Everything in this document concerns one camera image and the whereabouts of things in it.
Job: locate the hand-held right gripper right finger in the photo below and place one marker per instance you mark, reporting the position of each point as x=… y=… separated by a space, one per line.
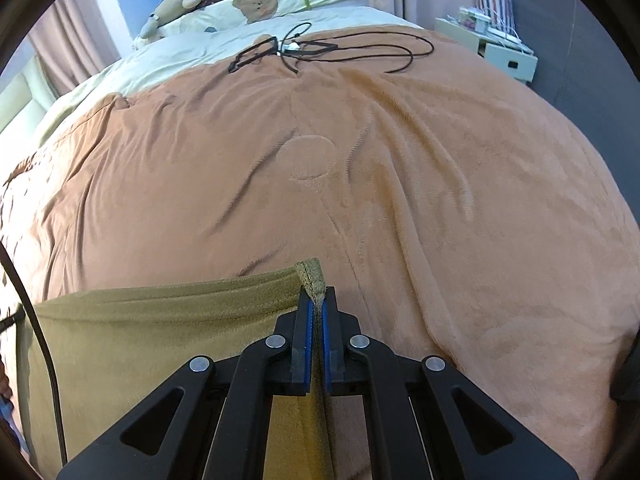
x=332 y=345

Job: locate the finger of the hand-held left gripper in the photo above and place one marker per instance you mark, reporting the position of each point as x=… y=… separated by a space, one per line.
x=12 y=319

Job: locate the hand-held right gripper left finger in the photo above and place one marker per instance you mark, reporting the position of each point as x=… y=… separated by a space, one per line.
x=302 y=340

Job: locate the olive printed t-shirt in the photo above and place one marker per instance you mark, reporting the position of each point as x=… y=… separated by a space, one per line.
x=150 y=335

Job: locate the brown blanket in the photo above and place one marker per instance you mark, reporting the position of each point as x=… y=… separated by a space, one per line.
x=350 y=185

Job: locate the cream padded headboard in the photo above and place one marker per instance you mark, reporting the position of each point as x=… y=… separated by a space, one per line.
x=30 y=100

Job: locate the cream duvet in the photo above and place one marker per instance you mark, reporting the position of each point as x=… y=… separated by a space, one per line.
x=175 y=55

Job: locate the cream nightstand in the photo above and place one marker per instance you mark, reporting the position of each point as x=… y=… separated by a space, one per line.
x=505 y=55

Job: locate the pile of plush toys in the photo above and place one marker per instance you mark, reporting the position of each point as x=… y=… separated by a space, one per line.
x=260 y=5

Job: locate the beige plush toy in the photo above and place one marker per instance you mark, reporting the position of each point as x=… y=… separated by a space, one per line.
x=175 y=5

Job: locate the small white pink box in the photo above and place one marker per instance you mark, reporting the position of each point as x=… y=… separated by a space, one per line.
x=475 y=19

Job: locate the striped gift bag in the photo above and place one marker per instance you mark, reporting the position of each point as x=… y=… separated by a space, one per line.
x=495 y=2

